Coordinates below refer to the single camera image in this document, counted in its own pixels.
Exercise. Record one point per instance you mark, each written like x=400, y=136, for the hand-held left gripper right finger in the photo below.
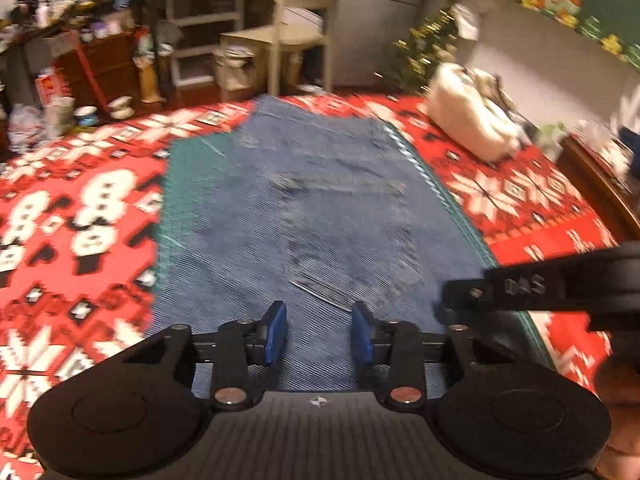
x=361, y=332

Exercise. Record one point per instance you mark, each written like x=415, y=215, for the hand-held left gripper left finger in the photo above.
x=276, y=332

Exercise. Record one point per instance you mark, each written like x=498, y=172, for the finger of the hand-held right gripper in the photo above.
x=465, y=300

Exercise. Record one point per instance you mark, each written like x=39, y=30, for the blue denim jeans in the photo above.
x=325, y=220

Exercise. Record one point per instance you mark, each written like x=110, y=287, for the person's right hand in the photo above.
x=622, y=400

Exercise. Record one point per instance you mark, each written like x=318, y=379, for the wooden nightstand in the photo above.
x=590, y=175

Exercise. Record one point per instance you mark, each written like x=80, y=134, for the green cutting mat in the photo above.
x=195, y=170

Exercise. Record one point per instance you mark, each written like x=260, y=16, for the cream folded cloth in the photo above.
x=465, y=110

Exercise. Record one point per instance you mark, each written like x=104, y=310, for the red printed blanket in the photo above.
x=75, y=260

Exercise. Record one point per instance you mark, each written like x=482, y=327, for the small tinsel tree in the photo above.
x=420, y=60

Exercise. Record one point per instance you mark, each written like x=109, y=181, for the white tote bag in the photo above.
x=235, y=70

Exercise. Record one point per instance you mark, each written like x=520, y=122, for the white ceramic cup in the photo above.
x=121, y=107

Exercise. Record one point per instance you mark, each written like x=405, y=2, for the white hanging paper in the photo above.
x=466, y=21

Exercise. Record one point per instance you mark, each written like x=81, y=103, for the grey refrigerator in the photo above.
x=375, y=35

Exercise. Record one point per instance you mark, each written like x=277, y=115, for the brown paper bag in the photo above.
x=150, y=80

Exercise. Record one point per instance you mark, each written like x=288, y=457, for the blue ceramic cup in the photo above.
x=86, y=116

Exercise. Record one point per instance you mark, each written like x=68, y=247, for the plain white plastic bag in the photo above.
x=59, y=117

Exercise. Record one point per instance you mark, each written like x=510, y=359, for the white box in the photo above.
x=302, y=19

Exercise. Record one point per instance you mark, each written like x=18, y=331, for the white drawer unit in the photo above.
x=172, y=35

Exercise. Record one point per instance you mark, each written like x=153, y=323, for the brown wooden dresser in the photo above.
x=112, y=60

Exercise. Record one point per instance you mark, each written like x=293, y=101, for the red carton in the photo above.
x=52, y=87

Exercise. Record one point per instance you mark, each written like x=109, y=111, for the green festive wall banner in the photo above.
x=600, y=5

